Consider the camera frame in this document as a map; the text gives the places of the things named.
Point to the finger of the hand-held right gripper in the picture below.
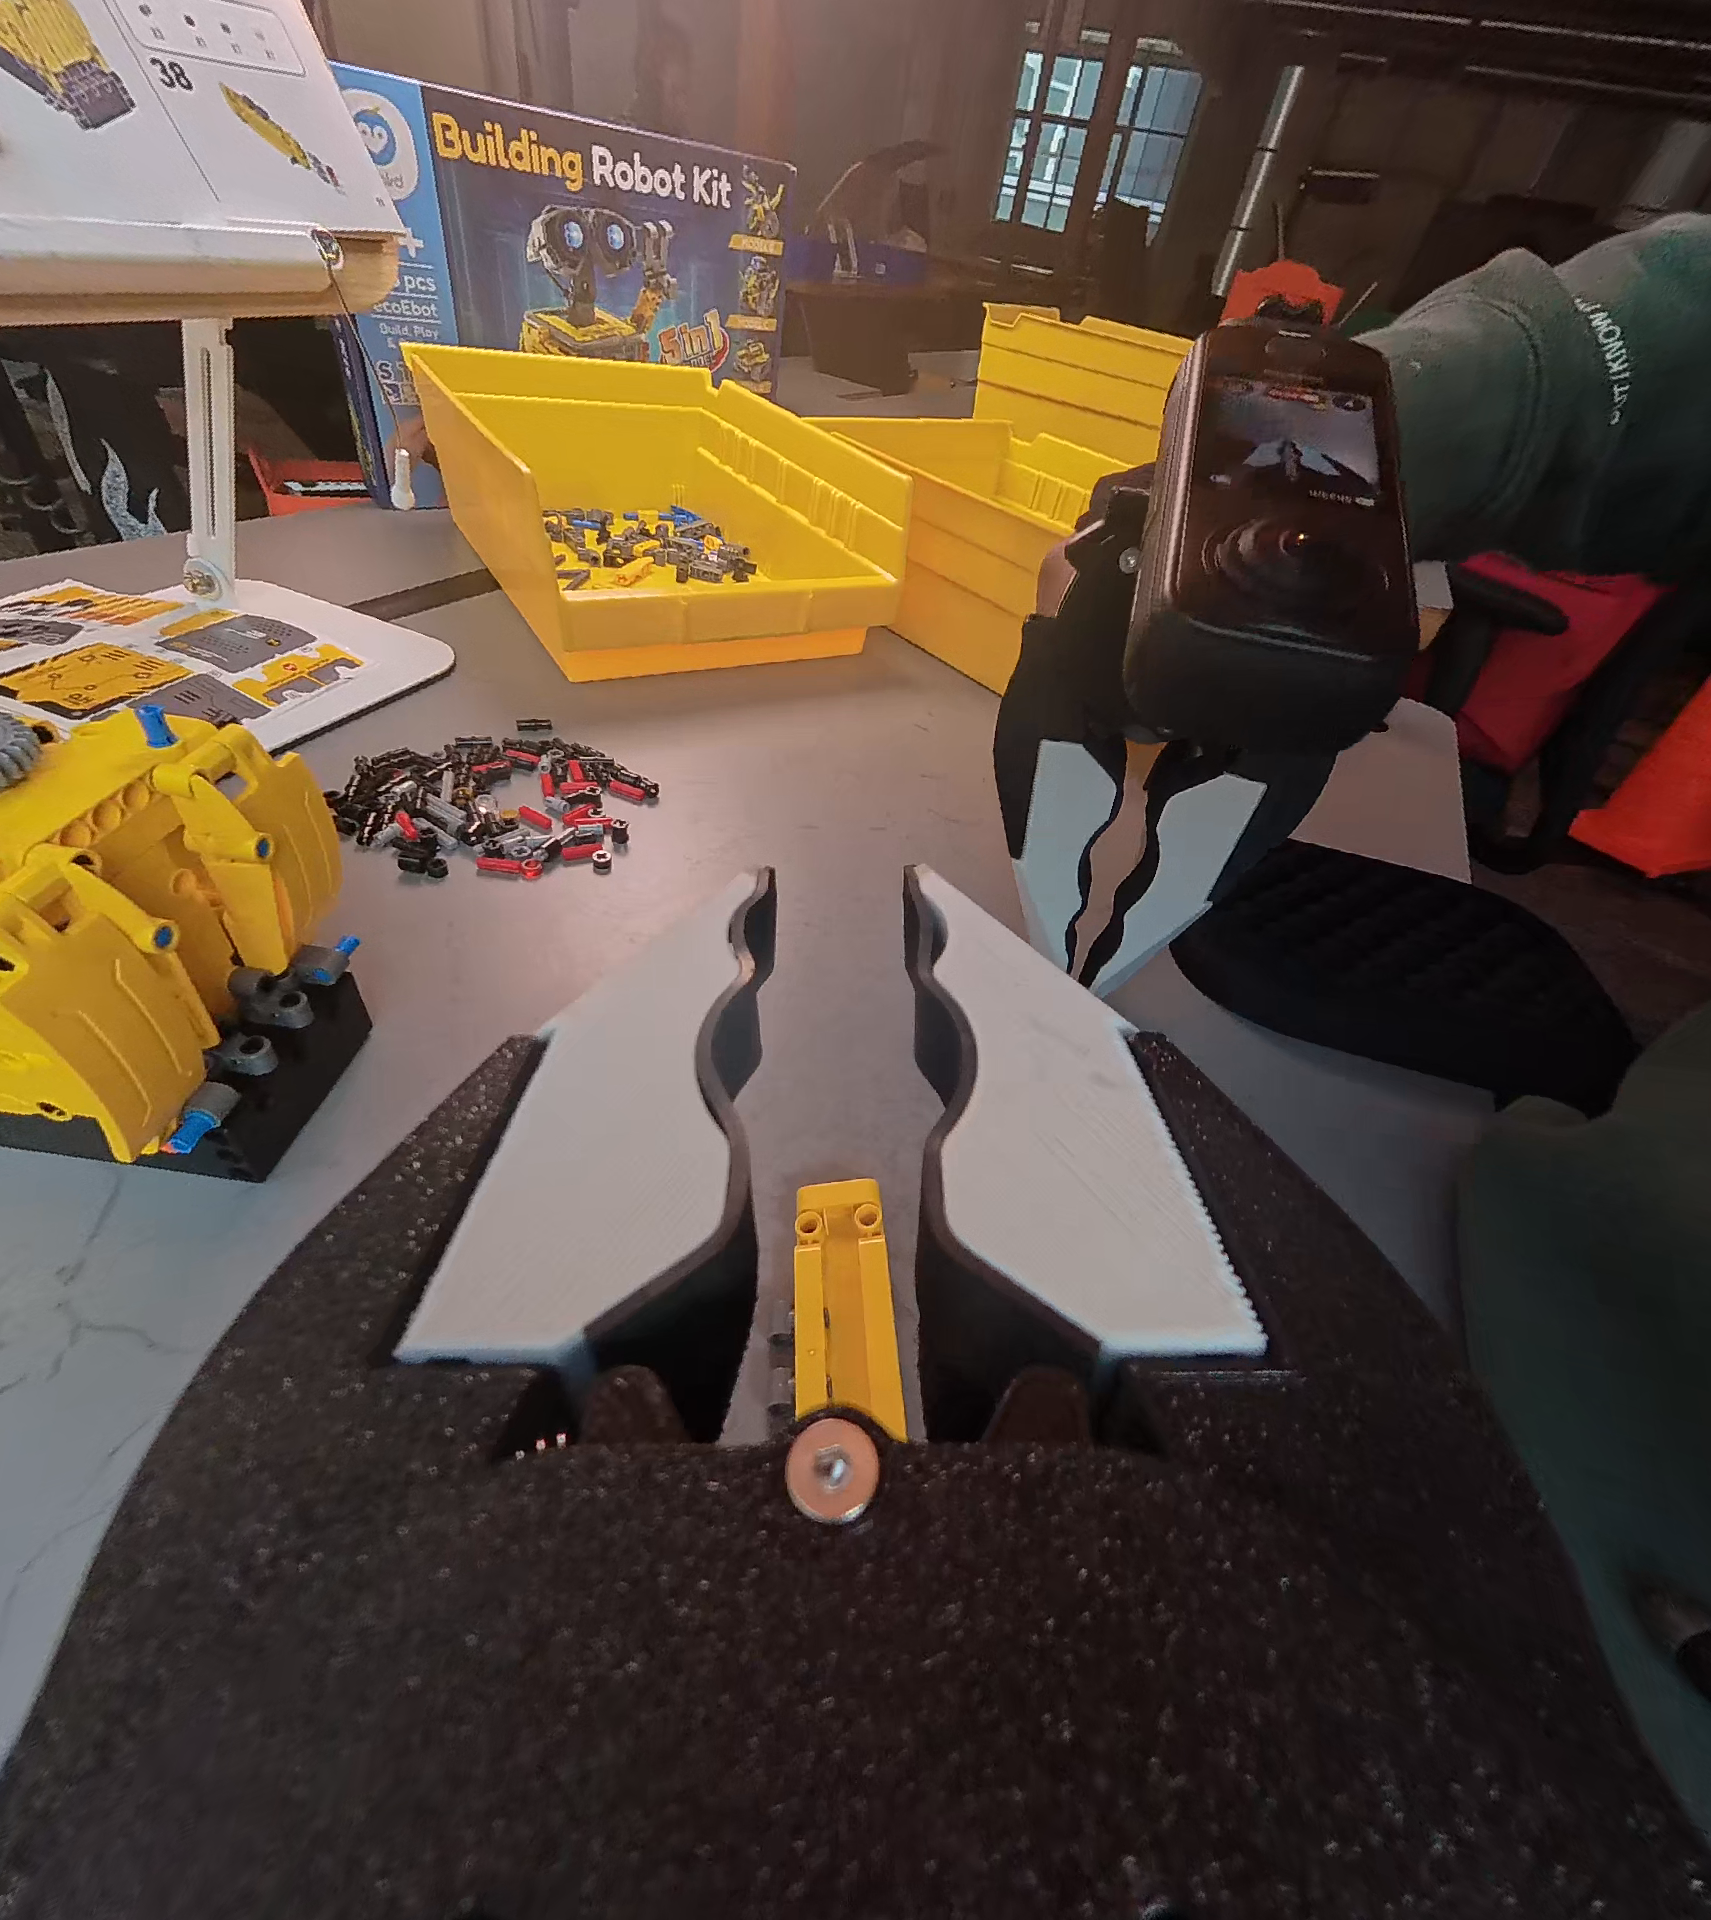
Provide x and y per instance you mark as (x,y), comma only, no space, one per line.
(1187,841)
(1059,825)

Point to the dark blue printed box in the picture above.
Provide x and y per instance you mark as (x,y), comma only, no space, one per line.
(617,195)

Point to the lego instruction sheet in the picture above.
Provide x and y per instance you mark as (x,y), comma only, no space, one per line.
(91,660)

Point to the yellow bin with lego parts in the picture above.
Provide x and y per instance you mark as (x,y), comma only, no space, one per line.
(495,451)

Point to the yellow lego vehicle model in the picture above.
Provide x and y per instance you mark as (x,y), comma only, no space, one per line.
(91,930)

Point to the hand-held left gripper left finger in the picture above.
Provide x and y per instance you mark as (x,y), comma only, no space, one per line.
(571,1185)

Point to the orange traffic cone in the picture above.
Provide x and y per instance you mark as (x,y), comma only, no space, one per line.
(1696,765)

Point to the black mesh cushion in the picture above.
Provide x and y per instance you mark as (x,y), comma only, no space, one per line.
(1396,960)

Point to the black chair armrest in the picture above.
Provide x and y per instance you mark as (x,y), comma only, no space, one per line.
(1500,597)

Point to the heap of blue grey lego parts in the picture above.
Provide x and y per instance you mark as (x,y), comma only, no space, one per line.
(647,548)

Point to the small orange plastic object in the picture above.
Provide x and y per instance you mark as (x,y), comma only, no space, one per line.
(1284,285)

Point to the white instruction booklet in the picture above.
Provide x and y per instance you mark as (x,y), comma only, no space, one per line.
(121,134)

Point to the red and black object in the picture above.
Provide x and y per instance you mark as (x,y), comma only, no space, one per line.
(1560,675)

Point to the pile of small lego connectors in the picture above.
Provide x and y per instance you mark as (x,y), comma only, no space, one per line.
(495,803)

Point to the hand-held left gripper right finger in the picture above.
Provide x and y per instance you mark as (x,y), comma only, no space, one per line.
(1097,1185)

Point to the yellow lego panel piece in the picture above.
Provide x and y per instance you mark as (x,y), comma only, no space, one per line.
(849,1321)

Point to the instruction sheet on white stand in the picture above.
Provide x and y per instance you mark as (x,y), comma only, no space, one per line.
(375,660)

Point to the dark paned window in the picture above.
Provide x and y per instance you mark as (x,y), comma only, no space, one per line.
(1097,134)

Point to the person's green sweatshirt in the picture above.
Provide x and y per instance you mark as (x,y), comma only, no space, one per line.
(1666,1275)

